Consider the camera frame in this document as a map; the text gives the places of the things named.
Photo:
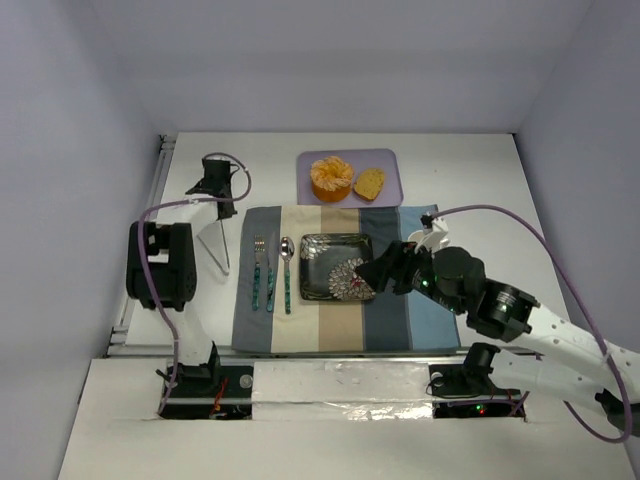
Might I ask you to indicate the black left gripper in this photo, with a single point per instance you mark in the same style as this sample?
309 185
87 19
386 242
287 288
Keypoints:
216 181

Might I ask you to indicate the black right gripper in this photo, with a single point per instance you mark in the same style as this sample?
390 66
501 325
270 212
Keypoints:
395 267

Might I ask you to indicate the orange frosted round cake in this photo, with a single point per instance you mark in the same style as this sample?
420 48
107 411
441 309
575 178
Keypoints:
331 179

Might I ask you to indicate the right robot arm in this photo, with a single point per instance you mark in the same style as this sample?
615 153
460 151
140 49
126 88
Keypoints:
526 346

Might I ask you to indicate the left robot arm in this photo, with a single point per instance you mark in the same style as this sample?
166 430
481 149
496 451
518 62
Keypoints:
161 265

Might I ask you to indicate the yellow bread slice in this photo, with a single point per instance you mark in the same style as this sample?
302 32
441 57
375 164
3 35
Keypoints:
369 184

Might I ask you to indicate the black floral square plate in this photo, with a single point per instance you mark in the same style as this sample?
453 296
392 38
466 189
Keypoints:
327 267

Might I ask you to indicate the lilac plastic tray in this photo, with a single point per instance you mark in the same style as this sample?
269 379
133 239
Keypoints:
383 158

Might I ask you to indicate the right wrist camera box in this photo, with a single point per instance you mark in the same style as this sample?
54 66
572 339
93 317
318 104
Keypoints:
433 236

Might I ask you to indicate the fork with teal handle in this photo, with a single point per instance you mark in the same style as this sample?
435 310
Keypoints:
259 246

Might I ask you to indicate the knife with teal handle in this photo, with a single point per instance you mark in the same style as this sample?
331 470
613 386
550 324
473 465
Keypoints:
271 257

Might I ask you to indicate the spoon with teal handle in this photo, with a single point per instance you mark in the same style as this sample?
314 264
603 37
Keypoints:
287 251

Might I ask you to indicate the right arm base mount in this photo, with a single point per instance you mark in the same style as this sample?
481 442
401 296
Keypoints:
458 396

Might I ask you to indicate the aluminium rail frame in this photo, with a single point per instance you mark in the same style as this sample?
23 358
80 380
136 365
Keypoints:
138 333

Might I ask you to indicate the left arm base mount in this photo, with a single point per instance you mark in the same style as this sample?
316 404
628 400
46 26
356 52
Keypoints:
227 398

